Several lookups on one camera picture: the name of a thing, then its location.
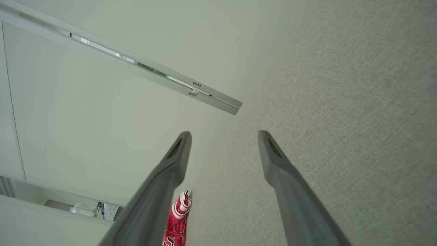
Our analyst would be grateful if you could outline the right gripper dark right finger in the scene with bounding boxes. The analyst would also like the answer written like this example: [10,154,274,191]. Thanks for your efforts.
[258,130,352,246]

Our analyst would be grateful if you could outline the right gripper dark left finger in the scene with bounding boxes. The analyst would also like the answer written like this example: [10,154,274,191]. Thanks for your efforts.
[99,131,192,246]

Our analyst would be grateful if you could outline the red shirt with white sleeves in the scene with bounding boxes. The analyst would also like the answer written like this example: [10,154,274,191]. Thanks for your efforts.
[162,190,192,246]

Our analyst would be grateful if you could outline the white box on shelf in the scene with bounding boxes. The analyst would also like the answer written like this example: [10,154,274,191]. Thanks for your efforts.
[70,203,97,218]

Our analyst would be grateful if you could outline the aluminium ceiling rail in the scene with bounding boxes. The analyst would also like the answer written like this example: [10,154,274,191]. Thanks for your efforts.
[0,7,243,115]

